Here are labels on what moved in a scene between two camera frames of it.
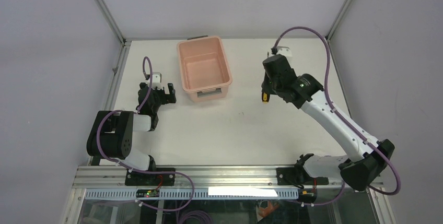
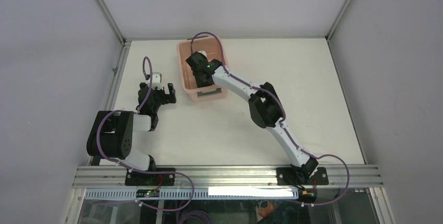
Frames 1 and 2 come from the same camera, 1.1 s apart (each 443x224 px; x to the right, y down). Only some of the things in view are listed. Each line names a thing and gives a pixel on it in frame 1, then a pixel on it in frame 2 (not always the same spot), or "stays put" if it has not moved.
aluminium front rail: [98, 176] stays put
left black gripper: [158, 93] stays put
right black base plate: [288, 176] stays put
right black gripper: [269, 88] to [201, 78]
